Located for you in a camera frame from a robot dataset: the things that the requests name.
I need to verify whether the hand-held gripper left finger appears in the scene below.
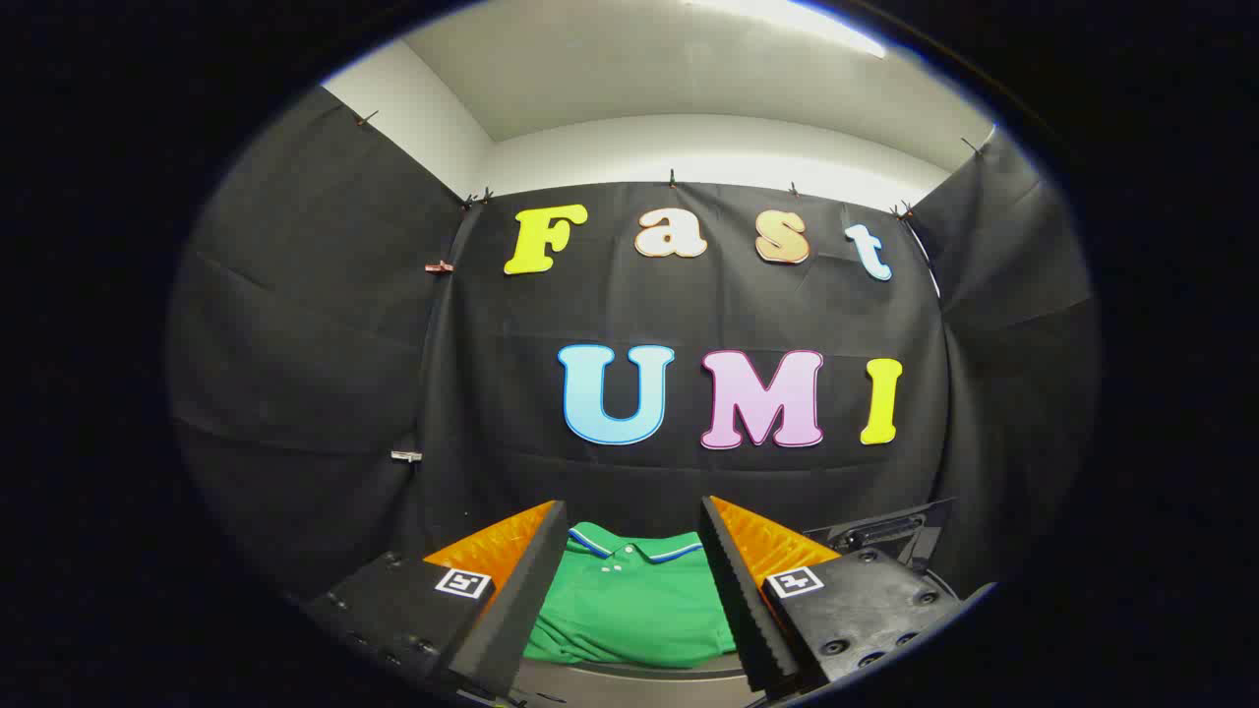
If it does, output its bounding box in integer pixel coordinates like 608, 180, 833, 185
300, 500, 570, 701

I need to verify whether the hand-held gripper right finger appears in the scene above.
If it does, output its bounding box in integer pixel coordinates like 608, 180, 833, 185
698, 496, 996, 699

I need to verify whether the green polo shirt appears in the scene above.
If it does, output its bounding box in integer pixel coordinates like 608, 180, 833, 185
523, 522, 739, 670

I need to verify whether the black backdrop cloth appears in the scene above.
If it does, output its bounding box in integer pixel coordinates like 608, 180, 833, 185
167, 87, 1101, 603

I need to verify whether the row of small black clips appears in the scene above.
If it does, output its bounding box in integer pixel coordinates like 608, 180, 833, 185
354, 108, 985, 222

